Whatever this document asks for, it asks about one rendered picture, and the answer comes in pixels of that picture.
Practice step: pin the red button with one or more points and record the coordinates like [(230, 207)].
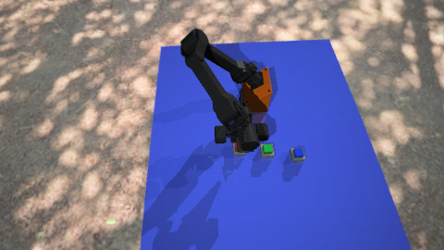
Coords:
[(235, 153)]

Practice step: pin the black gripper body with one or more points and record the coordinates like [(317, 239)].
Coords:
[(221, 133)]

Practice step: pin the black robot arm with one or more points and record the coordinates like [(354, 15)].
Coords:
[(195, 47)]

